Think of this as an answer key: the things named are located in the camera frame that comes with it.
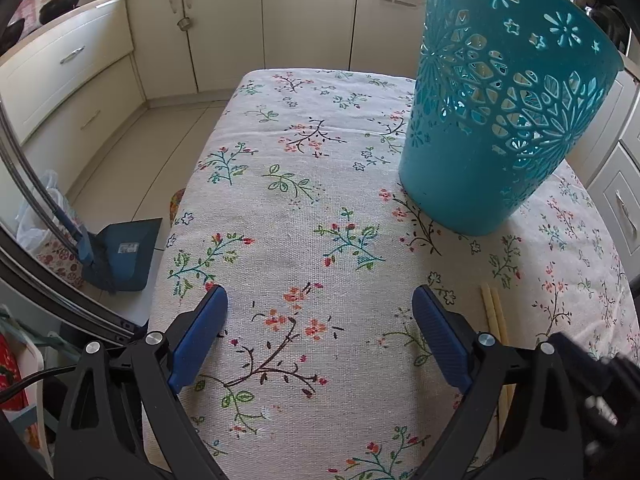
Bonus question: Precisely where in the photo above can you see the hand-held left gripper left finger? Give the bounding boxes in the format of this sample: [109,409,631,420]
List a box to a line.
[52,284,231,480]

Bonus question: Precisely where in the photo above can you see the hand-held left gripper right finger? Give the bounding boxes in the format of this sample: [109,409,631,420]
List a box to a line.
[411,284,586,480]

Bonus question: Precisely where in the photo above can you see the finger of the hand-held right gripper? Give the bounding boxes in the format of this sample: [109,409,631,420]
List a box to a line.
[549,330,614,387]

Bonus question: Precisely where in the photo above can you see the wooden chopstick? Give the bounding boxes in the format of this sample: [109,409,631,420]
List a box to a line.
[489,286,514,436]
[480,284,504,343]

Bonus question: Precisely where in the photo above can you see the teal perforated plastic basket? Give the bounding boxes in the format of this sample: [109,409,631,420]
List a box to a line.
[398,0,625,237]

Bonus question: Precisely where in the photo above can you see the blue dustpan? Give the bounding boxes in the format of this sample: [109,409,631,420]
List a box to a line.
[47,205,163,293]

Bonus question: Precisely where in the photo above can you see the floral tablecloth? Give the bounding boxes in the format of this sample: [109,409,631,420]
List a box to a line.
[142,67,640,480]

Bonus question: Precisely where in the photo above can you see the red floral cloth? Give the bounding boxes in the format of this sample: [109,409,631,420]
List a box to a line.
[36,239,85,289]

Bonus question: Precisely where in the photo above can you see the white plastic bag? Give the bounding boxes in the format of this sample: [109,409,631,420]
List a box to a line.
[15,170,76,256]

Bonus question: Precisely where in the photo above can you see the red white printed bag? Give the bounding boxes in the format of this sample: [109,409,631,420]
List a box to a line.
[0,330,51,463]

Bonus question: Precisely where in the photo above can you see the white stove drawer unit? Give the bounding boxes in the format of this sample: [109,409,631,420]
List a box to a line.
[0,0,148,196]

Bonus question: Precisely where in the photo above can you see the white base cabinets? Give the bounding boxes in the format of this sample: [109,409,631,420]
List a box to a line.
[125,0,431,93]

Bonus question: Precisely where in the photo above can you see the metal sliding door frame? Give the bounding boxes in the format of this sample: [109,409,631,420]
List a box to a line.
[0,225,148,348]

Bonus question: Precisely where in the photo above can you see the black cable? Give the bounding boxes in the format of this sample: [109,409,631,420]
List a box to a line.
[0,365,77,403]

